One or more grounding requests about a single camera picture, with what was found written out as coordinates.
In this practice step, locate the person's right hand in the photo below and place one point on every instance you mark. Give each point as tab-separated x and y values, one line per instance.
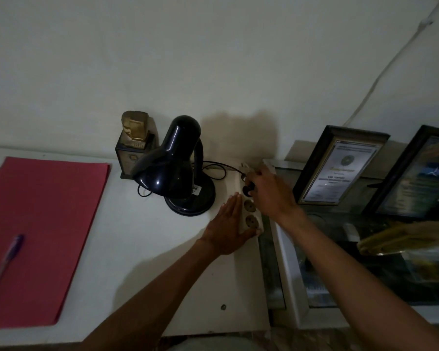
274	195

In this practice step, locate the person's left hand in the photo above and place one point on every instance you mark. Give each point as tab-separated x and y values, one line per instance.
225	230

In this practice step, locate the person's right fingers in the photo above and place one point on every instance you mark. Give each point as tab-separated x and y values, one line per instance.
255	179

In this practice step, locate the person's left thumb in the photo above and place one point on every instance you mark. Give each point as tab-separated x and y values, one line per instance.
250	237

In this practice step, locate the black power plug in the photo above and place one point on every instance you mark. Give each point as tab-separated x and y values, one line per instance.
247	188

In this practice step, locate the white power strip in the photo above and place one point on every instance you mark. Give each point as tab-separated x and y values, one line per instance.
249	210

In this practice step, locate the person's right forearm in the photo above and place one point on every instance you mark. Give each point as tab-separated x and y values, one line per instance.
366	288

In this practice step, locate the person's left forearm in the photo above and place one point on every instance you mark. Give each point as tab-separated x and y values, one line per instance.
146	303

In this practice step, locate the black desk lamp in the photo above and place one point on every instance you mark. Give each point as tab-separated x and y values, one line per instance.
175	168

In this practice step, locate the framed certificate with white paper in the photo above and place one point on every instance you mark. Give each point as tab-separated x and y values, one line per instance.
336	168

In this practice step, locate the glass display cabinet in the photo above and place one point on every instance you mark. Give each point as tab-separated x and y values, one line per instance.
351	259

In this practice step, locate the gold trophy on dark base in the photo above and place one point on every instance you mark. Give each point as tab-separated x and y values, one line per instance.
134	144

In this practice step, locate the folded yellow cloth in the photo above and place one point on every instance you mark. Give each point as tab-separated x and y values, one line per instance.
402	237

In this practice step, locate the red paper folder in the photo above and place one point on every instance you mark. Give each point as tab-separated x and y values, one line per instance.
36	237

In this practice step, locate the purple ballpoint pen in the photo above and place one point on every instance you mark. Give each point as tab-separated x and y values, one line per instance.
3	266

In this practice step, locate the framed picture with dark frame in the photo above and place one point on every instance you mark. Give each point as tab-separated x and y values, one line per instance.
413	179

